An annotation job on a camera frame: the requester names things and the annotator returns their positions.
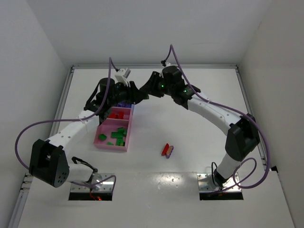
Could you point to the red purple lego stack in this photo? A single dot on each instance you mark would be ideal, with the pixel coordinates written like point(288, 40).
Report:
point(167, 150)

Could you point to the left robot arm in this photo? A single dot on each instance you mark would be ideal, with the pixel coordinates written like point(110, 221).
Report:
point(48, 160)

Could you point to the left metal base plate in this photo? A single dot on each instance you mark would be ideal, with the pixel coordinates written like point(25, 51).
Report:
point(99, 183)

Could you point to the large pink bin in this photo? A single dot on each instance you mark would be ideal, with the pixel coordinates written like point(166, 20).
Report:
point(106, 128)

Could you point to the small pink bin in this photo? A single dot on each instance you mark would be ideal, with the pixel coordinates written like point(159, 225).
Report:
point(128, 113)

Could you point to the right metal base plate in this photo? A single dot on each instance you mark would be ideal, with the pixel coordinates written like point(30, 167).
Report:
point(206, 184)

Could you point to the red flower lego piece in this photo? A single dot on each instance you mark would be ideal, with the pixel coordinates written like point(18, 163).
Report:
point(113, 116)

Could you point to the metal base plate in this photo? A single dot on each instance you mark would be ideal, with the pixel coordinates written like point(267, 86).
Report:
point(99, 183)
point(206, 184)

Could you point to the dark blue bin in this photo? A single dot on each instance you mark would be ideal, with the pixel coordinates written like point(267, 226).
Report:
point(128, 103)

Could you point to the purple curved lego piece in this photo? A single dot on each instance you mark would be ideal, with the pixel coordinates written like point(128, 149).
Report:
point(124, 105)

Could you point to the red lego brick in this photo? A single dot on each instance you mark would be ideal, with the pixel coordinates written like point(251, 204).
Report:
point(121, 115)

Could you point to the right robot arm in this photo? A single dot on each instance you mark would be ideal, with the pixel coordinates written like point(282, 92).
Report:
point(241, 135)

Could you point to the green lego plate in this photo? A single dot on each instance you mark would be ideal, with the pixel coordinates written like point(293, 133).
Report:
point(116, 135)

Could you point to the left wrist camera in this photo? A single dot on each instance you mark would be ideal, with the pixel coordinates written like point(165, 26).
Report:
point(122, 74)

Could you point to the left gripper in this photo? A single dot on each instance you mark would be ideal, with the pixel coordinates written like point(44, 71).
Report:
point(132, 90)

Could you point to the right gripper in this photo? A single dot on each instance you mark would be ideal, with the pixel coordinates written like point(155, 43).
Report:
point(154, 82)

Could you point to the green square lego brick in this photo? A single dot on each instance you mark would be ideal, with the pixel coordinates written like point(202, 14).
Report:
point(122, 131)

